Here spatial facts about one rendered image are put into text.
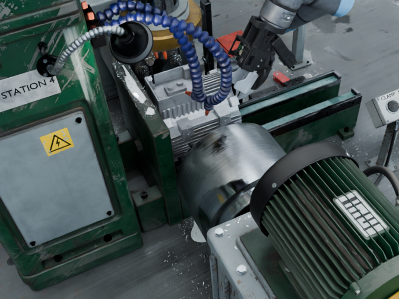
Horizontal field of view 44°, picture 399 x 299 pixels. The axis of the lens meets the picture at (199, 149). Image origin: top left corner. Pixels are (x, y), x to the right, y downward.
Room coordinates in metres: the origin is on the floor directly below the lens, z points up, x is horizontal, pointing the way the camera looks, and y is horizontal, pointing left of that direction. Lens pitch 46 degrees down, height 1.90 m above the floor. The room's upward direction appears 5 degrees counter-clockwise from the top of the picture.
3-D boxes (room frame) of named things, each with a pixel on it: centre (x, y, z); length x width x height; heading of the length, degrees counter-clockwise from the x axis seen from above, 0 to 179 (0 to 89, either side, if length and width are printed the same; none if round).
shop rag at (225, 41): (1.57, -0.18, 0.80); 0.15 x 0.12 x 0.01; 23
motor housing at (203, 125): (0.97, 0.01, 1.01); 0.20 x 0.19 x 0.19; 110
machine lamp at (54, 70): (0.66, 0.15, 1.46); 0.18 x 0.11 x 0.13; 111
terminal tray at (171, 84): (0.96, 0.05, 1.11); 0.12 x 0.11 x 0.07; 110
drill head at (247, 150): (0.64, -0.11, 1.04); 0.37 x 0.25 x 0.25; 21
